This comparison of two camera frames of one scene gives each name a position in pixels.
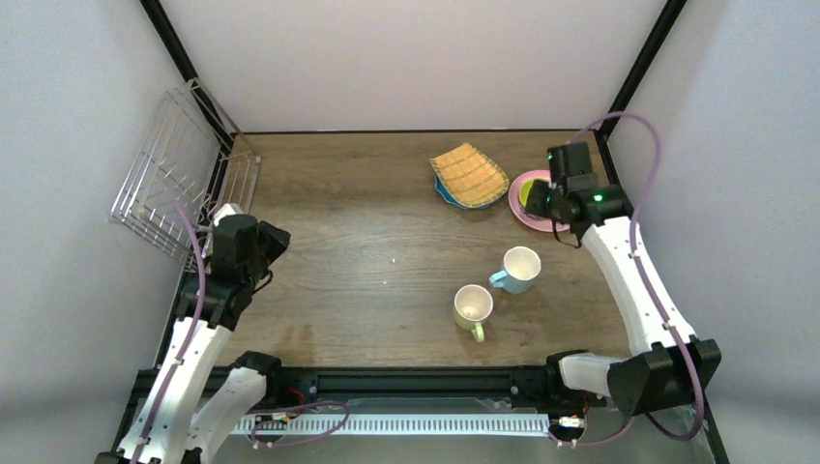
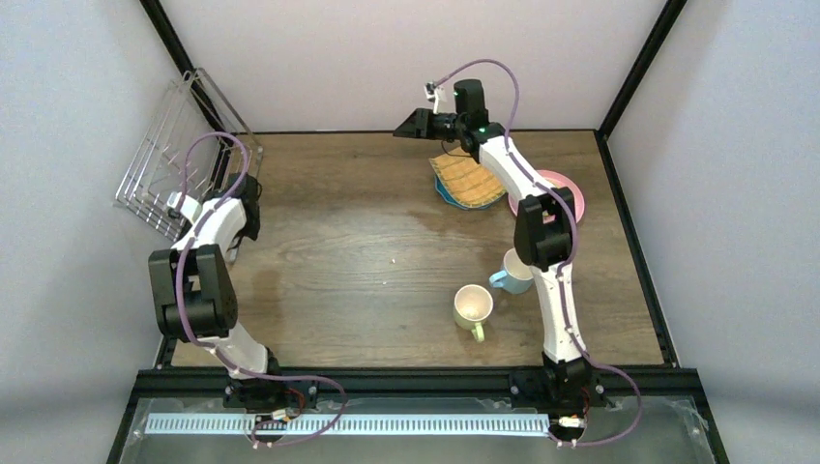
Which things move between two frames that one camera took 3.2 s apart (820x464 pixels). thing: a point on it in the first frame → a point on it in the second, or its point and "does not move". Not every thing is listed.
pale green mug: [473, 304] does not move
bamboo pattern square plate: [470, 177] does not move
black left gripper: [273, 240] → [226, 177]
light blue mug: [520, 267] does not move
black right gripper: [538, 199] → [427, 123]
